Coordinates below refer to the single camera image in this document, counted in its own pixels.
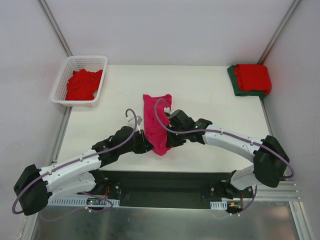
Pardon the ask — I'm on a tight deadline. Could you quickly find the pink t shirt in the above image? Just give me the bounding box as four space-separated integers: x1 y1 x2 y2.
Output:
143 94 172 156

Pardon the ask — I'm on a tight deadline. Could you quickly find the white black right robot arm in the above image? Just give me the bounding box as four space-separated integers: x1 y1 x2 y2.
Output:
164 107 290 199

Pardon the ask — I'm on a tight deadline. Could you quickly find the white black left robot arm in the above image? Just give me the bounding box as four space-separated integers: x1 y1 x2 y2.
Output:
12 126 154 216

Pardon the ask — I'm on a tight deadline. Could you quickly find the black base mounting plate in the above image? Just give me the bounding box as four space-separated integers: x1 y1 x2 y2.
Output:
89 170 229 209

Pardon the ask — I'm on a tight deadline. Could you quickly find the folded green t shirt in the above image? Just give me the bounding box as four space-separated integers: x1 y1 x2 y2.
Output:
227 65 267 100

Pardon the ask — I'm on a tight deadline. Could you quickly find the crumpled red t shirt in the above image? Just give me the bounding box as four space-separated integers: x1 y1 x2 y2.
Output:
65 69 103 101

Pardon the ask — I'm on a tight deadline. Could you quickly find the white plastic laundry basket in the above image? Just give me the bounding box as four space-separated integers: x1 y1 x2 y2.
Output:
50 55 108 107

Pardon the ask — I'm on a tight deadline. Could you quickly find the folded red t shirt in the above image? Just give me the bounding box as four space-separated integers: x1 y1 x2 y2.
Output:
234 64 272 95

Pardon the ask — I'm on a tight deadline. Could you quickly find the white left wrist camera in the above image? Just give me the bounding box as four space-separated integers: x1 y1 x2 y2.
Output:
126 115 143 128

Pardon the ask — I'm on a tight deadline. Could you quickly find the right white slotted cable duct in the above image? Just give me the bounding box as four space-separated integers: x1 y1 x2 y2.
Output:
210 200 228 211

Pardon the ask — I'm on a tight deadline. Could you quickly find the white slotted cable duct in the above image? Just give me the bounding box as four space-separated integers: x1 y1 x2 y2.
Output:
210 200 228 211
48 197 120 208

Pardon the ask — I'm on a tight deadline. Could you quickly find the left white slotted cable duct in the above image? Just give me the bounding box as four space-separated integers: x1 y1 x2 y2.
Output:
48 197 120 208

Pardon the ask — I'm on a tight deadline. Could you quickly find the aluminium frame rail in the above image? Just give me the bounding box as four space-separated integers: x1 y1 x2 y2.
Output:
256 181 302 202

